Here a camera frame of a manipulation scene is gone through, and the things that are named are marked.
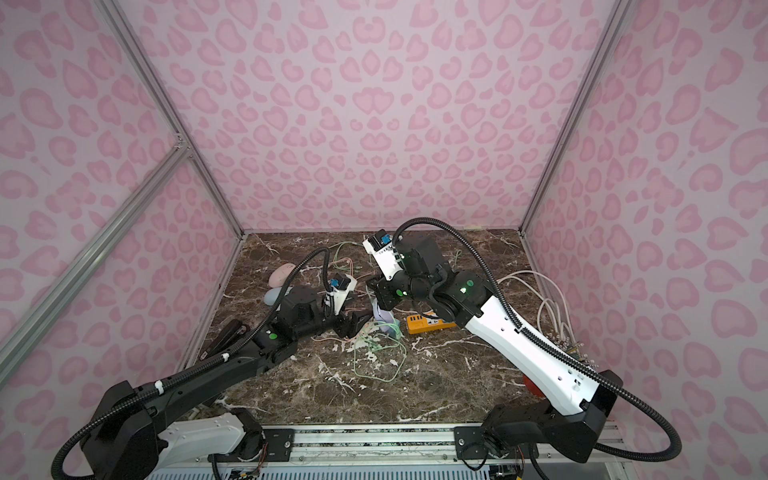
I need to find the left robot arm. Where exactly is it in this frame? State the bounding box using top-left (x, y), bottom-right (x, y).
top-left (50, 247), bottom-right (373, 479)

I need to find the orange power strip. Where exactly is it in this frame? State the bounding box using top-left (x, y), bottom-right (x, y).
top-left (406, 314), bottom-right (456, 335)

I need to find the lavender wireless mouse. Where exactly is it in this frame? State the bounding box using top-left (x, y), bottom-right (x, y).
top-left (371, 298), bottom-right (398, 328)

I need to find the white power strip cord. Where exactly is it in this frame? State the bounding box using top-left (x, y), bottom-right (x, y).
top-left (497, 269), bottom-right (577, 349)

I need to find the red emergency stop button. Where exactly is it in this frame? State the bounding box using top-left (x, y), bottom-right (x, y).
top-left (522, 375), bottom-right (545, 398)

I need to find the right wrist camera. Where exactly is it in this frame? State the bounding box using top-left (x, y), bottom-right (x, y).
top-left (363, 230), bottom-right (402, 281)

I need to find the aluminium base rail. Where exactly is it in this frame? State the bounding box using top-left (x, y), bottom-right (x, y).
top-left (143, 422), bottom-right (625, 480)

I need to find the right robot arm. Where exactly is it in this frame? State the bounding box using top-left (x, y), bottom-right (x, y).
top-left (363, 217), bottom-right (683, 463)

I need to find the light blue wireless mouse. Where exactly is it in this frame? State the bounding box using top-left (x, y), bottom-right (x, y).
top-left (263, 287), bottom-right (292, 306)

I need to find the green multi-head charging cable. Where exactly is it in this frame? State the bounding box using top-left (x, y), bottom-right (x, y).
top-left (329, 241), bottom-right (370, 271)

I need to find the pink wireless mouse far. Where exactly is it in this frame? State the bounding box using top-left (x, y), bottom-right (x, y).
top-left (268, 263), bottom-right (296, 289)

